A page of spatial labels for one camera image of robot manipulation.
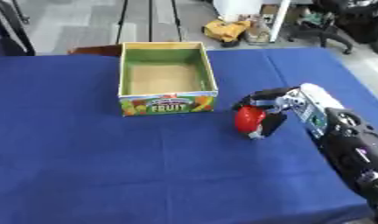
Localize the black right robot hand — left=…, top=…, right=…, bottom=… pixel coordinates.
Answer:
left=232, top=87, right=301, bottom=140

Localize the red toy fruit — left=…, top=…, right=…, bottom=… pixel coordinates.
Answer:
left=233, top=105, right=268, bottom=134

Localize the cardboard box with green inside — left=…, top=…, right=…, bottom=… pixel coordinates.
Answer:
left=116, top=41, right=220, bottom=117

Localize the yellow bag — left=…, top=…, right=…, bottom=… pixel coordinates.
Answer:
left=201, top=18, right=254, bottom=47

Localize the black office chair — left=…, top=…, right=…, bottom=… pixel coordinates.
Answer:
left=287, top=0, right=378, bottom=56

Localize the black tripod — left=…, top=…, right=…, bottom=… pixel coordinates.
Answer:
left=114, top=0, right=185, bottom=46

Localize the brown wooden chair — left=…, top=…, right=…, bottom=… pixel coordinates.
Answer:
left=66, top=44, right=123, bottom=57

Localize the white post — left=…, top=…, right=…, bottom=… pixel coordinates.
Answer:
left=267, top=0, right=293, bottom=44

